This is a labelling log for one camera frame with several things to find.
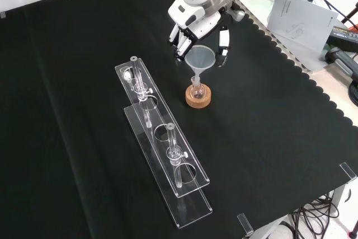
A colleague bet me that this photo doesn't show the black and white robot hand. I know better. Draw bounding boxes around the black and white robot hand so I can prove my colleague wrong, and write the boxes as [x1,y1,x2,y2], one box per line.
[167,0,232,68]

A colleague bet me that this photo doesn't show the translucent plastic funnel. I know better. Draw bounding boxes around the translucent plastic funnel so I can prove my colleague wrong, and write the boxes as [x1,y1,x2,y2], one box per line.
[183,45,217,85]

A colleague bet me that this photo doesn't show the clear round-bottom flask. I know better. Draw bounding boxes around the clear round-bottom flask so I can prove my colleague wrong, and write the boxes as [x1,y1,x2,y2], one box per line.
[189,78,207,100]

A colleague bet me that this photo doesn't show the clear acrylic funnel stand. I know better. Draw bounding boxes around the clear acrylic funnel stand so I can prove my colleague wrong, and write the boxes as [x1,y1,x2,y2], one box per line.
[114,55,213,229]

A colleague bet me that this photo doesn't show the white paper booklet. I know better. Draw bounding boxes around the white paper booklet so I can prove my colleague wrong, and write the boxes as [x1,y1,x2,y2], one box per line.
[267,0,339,54]

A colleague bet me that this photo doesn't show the black cloth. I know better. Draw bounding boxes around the black cloth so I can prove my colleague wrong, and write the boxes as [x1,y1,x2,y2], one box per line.
[0,0,358,239]

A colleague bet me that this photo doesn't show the black power adapter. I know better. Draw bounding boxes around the black power adapter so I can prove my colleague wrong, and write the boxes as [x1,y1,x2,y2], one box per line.
[327,25,358,52]

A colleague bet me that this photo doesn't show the black tripod leg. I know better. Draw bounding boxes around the black tripod leg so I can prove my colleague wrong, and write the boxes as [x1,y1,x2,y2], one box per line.
[340,0,358,24]

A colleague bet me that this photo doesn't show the black grey device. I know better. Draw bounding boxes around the black grey device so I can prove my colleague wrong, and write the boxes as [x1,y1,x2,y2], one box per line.
[324,47,358,83]

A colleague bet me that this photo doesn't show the clear cloth clip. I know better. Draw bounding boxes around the clear cloth clip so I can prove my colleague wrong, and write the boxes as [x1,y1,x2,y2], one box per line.
[339,162,358,181]
[236,212,255,236]

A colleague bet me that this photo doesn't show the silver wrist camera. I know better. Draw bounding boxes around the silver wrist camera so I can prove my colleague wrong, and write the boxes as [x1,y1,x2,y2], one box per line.
[228,8,247,23]

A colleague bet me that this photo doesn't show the cork ring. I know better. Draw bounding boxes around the cork ring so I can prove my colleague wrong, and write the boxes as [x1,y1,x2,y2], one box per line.
[185,84,212,109]

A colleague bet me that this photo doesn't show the black coiled cable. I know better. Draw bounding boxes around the black coiled cable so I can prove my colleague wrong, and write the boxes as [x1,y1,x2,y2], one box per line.
[348,81,358,102]

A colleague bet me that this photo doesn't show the black floor cable bundle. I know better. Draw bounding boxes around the black floor cable bundle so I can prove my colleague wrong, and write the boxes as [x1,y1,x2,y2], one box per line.
[289,194,341,239]

